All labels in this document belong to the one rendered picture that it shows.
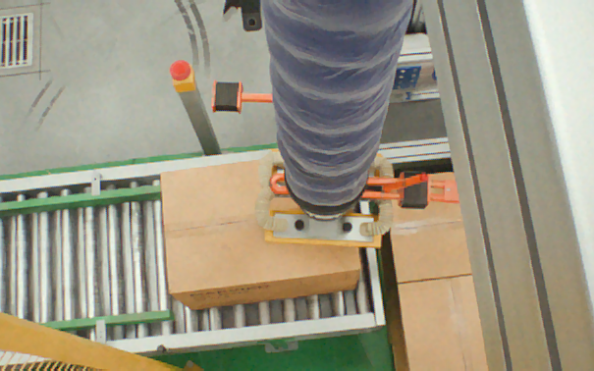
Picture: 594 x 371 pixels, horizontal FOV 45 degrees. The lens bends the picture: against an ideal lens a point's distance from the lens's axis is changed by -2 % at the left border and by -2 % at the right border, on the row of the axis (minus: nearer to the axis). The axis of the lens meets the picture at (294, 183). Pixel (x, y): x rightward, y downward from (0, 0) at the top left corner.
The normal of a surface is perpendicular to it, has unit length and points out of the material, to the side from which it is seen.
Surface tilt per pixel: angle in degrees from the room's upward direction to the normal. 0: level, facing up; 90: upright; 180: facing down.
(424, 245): 0
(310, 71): 72
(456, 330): 0
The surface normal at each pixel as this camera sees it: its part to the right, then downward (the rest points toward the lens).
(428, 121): -0.03, -0.29
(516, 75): -0.99, 0.11
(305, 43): -0.39, 0.79
